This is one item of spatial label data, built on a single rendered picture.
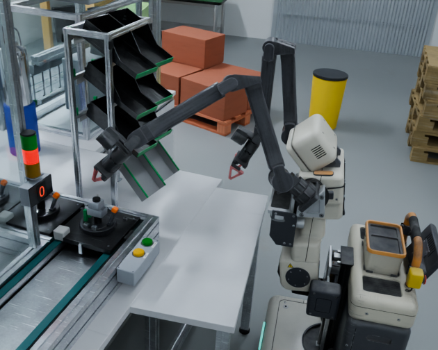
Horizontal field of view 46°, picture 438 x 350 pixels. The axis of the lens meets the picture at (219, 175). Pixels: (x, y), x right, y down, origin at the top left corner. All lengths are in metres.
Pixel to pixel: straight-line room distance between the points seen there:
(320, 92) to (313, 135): 3.55
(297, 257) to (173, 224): 0.54
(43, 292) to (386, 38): 7.88
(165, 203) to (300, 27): 6.93
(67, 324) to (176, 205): 0.91
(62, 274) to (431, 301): 2.34
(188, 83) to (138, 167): 3.18
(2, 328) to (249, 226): 1.07
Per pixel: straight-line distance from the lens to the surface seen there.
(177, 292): 1.91
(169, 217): 2.31
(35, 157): 1.79
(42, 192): 1.86
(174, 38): 5.87
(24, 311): 1.82
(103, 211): 2.00
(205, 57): 5.69
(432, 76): 5.03
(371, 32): 9.07
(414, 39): 9.16
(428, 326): 3.36
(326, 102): 5.48
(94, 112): 2.14
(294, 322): 2.70
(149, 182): 2.24
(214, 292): 1.92
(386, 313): 2.14
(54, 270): 1.96
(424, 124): 5.16
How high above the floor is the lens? 2.12
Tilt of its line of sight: 28 degrees down
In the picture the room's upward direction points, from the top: 4 degrees clockwise
